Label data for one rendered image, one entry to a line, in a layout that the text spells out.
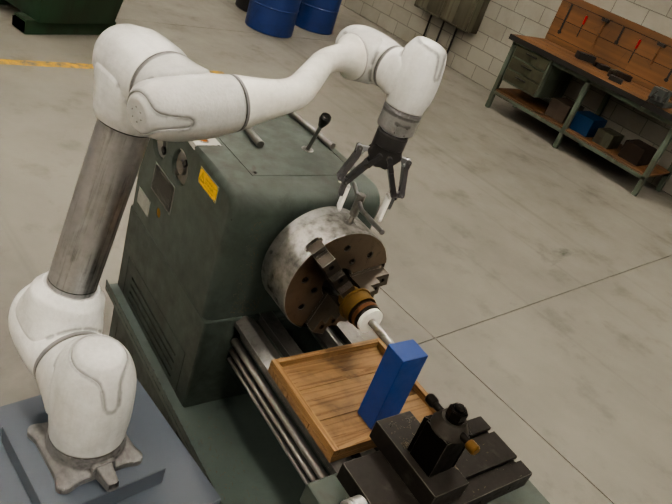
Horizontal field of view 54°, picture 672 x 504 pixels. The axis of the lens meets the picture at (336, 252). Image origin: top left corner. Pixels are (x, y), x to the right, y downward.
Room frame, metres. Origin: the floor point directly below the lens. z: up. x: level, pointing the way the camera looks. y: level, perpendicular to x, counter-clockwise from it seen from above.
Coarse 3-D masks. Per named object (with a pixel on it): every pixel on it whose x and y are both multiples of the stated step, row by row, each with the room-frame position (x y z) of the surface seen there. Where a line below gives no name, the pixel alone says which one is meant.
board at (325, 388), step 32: (320, 352) 1.37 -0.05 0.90; (352, 352) 1.44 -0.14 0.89; (384, 352) 1.48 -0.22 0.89; (288, 384) 1.21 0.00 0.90; (320, 384) 1.27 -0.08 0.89; (352, 384) 1.31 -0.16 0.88; (416, 384) 1.38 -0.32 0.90; (320, 416) 1.16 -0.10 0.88; (352, 416) 1.20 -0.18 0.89; (416, 416) 1.28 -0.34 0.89; (320, 448) 1.08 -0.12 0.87; (352, 448) 1.09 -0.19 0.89
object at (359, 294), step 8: (360, 288) 1.38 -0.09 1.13; (352, 296) 1.35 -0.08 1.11; (360, 296) 1.35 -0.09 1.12; (368, 296) 1.36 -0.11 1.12; (344, 304) 1.34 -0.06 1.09; (352, 304) 1.33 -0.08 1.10; (360, 304) 1.34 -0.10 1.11; (368, 304) 1.34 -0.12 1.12; (376, 304) 1.36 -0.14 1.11; (344, 312) 1.34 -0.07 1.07; (352, 312) 1.33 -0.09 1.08; (360, 312) 1.32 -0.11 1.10; (352, 320) 1.32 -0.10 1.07
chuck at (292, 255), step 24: (336, 216) 1.48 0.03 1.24; (288, 240) 1.41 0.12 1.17; (312, 240) 1.39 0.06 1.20; (336, 240) 1.40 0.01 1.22; (360, 240) 1.45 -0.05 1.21; (288, 264) 1.36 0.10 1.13; (312, 264) 1.36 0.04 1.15; (360, 264) 1.48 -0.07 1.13; (288, 288) 1.33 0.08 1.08; (312, 288) 1.38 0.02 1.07; (288, 312) 1.35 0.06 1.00
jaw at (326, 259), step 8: (320, 240) 1.39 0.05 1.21; (312, 248) 1.38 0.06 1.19; (320, 248) 1.37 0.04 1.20; (320, 256) 1.37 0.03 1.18; (328, 256) 1.36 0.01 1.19; (320, 264) 1.35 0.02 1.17; (328, 264) 1.34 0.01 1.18; (336, 264) 1.36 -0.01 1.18; (328, 272) 1.35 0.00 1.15; (336, 272) 1.37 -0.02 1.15; (328, 280) 1.39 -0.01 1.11; (336, 280) 1.35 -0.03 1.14; (344, 280) 1.37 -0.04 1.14; (336, 288) 1.35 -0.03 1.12; (344, 288) 1.36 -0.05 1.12; (352, 288) 1.36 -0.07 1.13; (344, 296) 1.35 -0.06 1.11
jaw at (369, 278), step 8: (384, 264) 1.54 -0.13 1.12; (344, 272) 1.48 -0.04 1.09; (360, 272) 1.47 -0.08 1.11; (368, 272) 1.48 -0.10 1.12; (376, 272) 1.49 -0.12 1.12; (384, 272) 1.50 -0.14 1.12; (352, 280) 1.44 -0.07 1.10; (360, 280) 1.44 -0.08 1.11; (368, 280) 1.45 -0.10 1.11; (376, 280) 1.46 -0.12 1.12; (384, 280) 1.49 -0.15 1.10; (368, 288) 1.42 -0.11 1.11; (376, 288) 1.45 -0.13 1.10
